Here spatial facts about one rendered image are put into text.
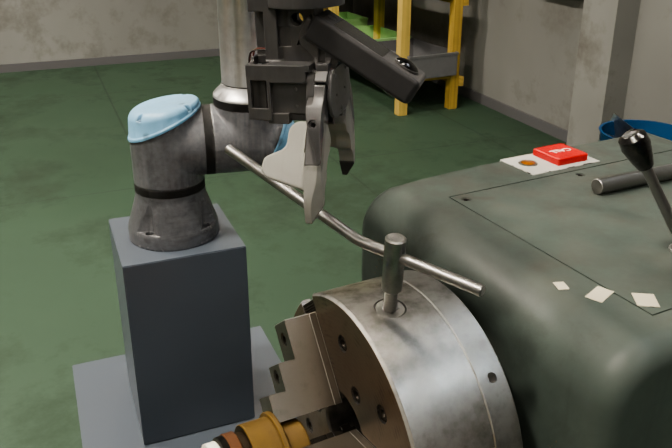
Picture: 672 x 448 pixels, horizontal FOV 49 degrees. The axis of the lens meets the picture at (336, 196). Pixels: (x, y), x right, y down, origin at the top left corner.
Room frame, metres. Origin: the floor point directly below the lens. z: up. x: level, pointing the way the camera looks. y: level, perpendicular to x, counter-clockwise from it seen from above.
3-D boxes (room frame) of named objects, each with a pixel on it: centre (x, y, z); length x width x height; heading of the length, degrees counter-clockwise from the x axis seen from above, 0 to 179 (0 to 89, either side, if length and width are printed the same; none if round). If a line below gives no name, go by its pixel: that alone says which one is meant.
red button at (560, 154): (1.10, -0.35, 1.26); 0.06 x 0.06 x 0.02; 27
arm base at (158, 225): (1.16, 0.28, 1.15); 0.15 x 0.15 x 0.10
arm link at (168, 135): (1.16, 0.27, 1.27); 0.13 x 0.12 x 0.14; 103
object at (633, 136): (0.77, -0.33, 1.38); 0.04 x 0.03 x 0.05; 117
